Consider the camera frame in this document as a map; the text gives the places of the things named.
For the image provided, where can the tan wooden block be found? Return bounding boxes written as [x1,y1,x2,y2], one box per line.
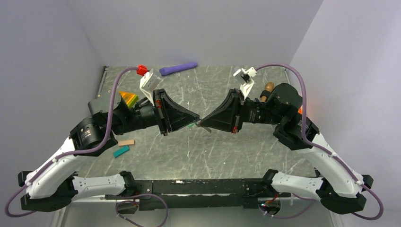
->
[118,140,135,147]

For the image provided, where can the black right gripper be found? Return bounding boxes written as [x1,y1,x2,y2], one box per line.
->
[200,88,285,132]

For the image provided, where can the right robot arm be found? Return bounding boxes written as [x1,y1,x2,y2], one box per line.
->
[200,82,373,214]

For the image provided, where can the purple flashlight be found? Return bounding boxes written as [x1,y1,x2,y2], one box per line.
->
[159,62,198,76]

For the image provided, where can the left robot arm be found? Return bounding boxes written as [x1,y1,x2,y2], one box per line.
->
[18,89,200,212]

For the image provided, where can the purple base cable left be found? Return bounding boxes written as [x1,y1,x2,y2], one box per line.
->
[115,191,170,227]

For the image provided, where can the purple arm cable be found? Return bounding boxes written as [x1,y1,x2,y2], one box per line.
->
[255,63,384,220]
[4,66,140,218]

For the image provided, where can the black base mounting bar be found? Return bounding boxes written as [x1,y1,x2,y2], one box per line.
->
[105,178,292,211]

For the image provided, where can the green key tag keyring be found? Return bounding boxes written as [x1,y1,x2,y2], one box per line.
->
[187,122,212,133]

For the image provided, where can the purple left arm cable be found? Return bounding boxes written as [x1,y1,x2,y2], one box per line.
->
[4,66,140,218]

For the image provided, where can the teal wooden block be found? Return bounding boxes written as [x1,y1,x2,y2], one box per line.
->
[113,145,130,158]

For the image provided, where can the orange yellow toy stack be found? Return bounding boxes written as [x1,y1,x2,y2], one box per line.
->
[119,91,138,108]

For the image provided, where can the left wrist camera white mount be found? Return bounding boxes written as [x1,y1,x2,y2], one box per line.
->
[139,69,162,106]

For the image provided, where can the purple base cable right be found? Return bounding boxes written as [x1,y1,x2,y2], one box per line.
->
[259,192,315,219]

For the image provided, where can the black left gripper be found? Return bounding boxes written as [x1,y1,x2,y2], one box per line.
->
[111,88,200,136]

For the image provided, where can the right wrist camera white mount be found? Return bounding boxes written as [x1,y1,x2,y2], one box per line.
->
[233,66,258,99]

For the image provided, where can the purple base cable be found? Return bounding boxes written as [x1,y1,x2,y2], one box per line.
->
[259,192,315,219]
[115,191,170,227]

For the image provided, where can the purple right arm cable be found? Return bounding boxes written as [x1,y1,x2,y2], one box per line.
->
[255,63,384,220]

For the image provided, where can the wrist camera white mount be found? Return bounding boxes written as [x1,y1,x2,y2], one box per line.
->
[139,69,162,106]
[233,66,258,99]

